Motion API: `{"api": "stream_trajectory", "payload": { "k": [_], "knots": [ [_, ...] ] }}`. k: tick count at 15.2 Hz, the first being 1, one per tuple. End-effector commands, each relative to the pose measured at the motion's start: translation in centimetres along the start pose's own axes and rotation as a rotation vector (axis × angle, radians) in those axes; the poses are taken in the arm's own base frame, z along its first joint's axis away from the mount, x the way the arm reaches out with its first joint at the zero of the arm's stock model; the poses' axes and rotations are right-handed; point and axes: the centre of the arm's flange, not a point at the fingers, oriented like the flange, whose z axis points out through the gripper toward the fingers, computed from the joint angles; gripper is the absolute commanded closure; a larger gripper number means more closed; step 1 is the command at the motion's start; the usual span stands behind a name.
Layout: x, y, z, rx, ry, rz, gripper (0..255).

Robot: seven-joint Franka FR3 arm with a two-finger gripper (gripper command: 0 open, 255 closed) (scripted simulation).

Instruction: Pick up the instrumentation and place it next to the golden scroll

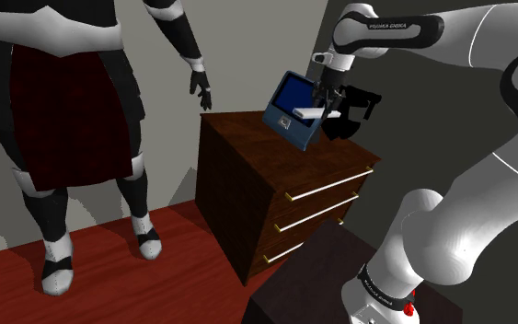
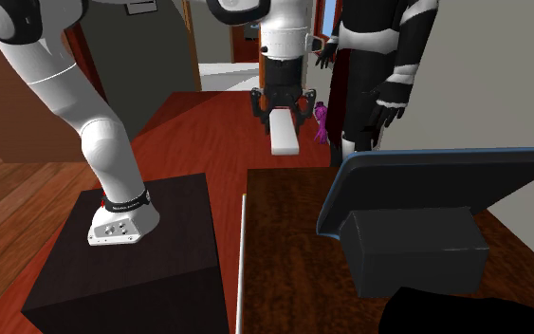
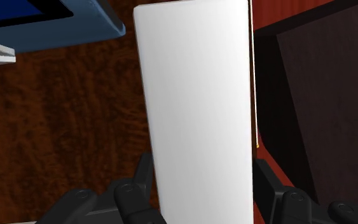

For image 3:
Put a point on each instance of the blue tablet with dark screen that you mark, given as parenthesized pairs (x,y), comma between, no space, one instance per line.
(48,24)

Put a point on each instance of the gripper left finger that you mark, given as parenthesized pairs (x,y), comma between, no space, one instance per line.
(129,194)

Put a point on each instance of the dark robot stand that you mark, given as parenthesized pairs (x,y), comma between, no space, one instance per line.
(324,102)

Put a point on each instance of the white rectangular slab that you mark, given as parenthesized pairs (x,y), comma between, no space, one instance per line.
(197,108)

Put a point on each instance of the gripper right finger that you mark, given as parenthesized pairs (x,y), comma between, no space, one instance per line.
(293,201)

